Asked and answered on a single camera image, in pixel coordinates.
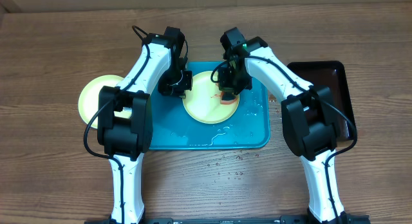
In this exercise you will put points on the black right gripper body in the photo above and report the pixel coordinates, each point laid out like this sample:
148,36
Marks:
235,82

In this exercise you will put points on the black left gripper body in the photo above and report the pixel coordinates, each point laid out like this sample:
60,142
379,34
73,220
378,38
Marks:
174,82

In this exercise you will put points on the yellow-green plate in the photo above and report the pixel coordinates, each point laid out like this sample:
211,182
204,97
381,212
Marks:
202,102
88,99

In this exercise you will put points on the black rectangular tray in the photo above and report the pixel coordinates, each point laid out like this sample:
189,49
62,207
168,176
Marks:
330,74

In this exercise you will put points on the orange and black sponge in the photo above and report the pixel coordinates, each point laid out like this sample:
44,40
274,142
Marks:
228,98

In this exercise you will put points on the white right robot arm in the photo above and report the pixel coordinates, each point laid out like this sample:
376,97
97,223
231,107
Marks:
309,119

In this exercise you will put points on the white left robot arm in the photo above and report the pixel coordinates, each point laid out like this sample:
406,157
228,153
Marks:
124,115

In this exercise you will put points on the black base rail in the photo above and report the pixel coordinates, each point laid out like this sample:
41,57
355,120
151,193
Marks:
285,219

